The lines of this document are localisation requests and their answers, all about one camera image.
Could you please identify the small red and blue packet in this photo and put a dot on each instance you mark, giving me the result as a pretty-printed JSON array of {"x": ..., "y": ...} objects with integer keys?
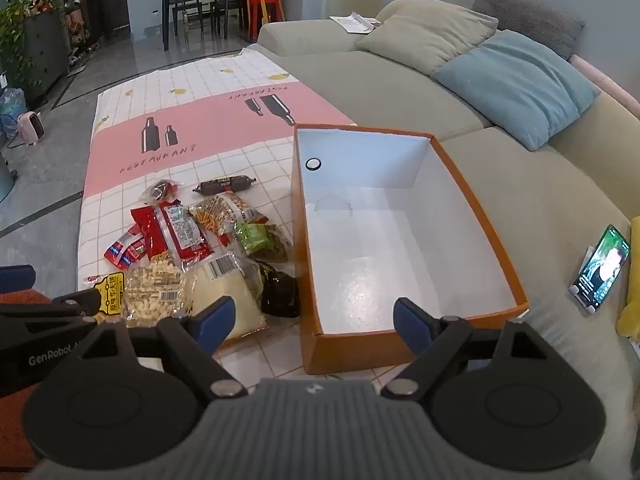
[{"x": 122, "y": 250}]

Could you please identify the dark sausage stick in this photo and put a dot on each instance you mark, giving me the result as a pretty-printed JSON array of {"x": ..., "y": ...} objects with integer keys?
[{"x": 225, "y": 185}]

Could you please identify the green snack packet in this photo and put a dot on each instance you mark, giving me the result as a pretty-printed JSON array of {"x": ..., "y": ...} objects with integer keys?
[{"x": 257, "y": 240}]

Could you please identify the white bread packet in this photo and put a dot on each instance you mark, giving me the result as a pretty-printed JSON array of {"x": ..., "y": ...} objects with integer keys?
[{"x": 225, "y": 285}]

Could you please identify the leafy green plant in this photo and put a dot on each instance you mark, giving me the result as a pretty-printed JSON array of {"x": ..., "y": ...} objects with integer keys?
[{"x": 15, "y": 35}]

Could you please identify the beige pillow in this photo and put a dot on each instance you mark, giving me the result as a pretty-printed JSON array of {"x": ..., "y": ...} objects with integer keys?
[{"x": 430, "y": 35}]

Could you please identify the dark glossy packet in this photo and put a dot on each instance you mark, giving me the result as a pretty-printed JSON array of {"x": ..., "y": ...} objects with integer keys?
[{"x": 280, "y": 292}]

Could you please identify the red snack packet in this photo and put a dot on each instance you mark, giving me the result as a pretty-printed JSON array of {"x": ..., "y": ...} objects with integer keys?
[{"x": 172, "y": 230}]

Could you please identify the orange cardboard box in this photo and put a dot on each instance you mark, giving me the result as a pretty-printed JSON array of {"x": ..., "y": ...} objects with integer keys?
[{"x": 360, "y": 270}]

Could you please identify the blue water bottle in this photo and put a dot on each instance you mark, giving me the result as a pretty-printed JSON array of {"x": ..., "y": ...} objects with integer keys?
[{"x": 11, "y": 105}]

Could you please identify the red and orange stacked stools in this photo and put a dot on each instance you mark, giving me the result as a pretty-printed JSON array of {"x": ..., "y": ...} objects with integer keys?
[{"x": 264, "y": 7}]

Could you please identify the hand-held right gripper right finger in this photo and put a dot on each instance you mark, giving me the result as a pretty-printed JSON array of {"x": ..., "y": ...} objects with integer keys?
[{"x": 407, "y": 322}]

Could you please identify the pink and white printed mat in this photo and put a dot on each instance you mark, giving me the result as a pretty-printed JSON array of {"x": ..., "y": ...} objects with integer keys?
[{"x": 210, "y": 110}]

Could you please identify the pink heater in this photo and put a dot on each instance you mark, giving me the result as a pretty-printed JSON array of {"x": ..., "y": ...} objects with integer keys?
[{"x": 31, "y": 127}]

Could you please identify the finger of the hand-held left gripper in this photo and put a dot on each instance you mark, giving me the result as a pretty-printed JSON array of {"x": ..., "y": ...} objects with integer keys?
[
  {"x": 15, "y": 276},
  {"x": 75, "y": 301}
]

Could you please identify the papers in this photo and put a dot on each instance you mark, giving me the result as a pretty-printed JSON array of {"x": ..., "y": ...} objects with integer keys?
[{"x": 355, "y": 22}]

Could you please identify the dark grey cabinet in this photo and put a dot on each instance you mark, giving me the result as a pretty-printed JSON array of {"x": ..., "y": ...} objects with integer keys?
[{"x": 45, "y": 55}]

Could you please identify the beige sofa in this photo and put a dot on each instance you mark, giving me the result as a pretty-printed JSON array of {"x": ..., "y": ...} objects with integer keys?
[{"x": 390, "y": 85}]

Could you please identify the clear packet of stick snacks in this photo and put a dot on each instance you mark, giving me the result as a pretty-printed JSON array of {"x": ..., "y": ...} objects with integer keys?
[{"x": 220, "y": 212}]

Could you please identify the pink cushion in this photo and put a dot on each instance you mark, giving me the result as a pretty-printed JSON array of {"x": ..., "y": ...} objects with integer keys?
[{"x": 607, "y": 82}]

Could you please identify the clear packet of pale cubes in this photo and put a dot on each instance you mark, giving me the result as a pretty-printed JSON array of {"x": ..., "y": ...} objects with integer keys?
[{"x": 152, "y": 287}]

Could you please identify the light blue pillow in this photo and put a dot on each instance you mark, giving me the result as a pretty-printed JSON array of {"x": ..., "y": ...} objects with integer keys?
[{"x": 515, "y": 85}]

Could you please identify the yellow label snack packet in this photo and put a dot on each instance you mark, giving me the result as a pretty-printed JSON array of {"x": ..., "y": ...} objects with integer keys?
[{"x": 111, "y": 292}]

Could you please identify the yellow soft object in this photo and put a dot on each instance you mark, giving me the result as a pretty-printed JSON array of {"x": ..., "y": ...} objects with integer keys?
[{"x": 629, "y": 320}]

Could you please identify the small dark and red packet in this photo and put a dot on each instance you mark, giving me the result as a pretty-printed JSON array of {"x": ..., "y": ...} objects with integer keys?
[{"x": 161, "y": 191}]

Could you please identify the white phone stand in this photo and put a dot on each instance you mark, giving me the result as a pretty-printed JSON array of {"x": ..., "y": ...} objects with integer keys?
[{"x": 582, "y": 300}]

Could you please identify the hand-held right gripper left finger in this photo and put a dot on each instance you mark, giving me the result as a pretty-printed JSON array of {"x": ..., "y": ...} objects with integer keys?
[{"x": 218, "y": 322}]

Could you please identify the grey pillow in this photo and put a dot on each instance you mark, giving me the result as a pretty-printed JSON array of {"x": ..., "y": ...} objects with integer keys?
[{"x": 535, "y": 15}]

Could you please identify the smartphone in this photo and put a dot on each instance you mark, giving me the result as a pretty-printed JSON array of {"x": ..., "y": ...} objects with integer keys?
[{"x": 602, "y": 265}]

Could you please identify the dark dining chair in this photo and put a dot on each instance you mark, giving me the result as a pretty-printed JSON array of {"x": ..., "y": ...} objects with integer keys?
[
  {"x": 186, "y": 5},
  {"x": 227, "y": 2}
]

